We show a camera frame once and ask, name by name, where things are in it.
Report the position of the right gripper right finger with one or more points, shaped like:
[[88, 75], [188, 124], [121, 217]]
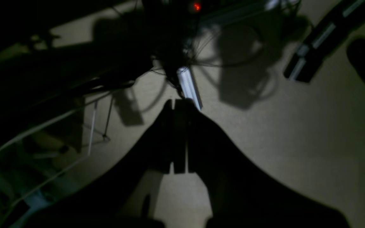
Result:
[[241, 194]]

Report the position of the black power strip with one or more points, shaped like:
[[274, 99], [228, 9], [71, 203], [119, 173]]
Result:
[[194, 7]]

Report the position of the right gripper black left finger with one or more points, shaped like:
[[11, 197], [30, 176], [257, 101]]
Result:
[[98, 204]]

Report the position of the silver aluminium profile bar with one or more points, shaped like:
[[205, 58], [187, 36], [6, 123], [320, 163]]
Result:
[[189, 86]]

